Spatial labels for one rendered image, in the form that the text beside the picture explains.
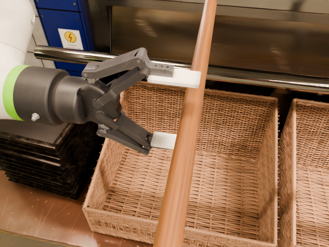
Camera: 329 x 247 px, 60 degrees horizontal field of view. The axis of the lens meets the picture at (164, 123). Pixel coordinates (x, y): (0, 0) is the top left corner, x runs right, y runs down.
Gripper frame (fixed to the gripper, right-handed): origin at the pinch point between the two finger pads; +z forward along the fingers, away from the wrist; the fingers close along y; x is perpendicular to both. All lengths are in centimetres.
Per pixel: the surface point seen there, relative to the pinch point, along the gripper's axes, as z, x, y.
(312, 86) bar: 21.4, -14.6, 2.6
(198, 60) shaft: 0.0, -12.8, -1.5
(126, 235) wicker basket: -17, -3, 59
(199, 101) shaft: 1.4, -2.2, -1.0
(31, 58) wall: -67, -53, 32
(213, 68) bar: 2.9, -15.4, 1.8
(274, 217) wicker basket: 25, -10, 44
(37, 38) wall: -61, -53, 23
